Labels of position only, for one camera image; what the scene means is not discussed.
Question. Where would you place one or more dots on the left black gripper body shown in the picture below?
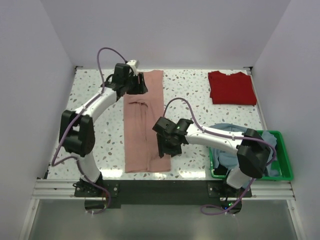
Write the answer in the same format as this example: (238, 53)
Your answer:
(134, 86)

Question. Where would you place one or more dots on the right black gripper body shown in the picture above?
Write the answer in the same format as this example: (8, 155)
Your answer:
(165, 145)

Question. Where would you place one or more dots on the pink t shirt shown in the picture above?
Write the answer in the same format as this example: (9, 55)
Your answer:
(140, 113)

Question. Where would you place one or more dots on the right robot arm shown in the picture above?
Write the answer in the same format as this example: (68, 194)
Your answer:
(251, 150)

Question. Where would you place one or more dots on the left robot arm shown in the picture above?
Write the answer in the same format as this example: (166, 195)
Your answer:
(77, 134)

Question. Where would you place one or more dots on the black garment in bin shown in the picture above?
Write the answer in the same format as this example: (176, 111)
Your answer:
(220, 170)

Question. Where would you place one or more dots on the blue grey t shirt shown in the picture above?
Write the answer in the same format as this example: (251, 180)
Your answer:
(230, 161)

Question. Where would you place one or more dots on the folded red t shirt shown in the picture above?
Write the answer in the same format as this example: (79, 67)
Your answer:
(233, 89)

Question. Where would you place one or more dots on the green plastic bin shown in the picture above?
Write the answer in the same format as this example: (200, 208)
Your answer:
(282, 163)

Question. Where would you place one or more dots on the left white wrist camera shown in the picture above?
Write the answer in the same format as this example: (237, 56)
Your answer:
(133, 63)

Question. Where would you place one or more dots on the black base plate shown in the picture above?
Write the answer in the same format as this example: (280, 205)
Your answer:
(113, 194)

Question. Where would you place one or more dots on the aluminium frame rail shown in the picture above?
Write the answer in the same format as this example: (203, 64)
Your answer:
(59, 189)

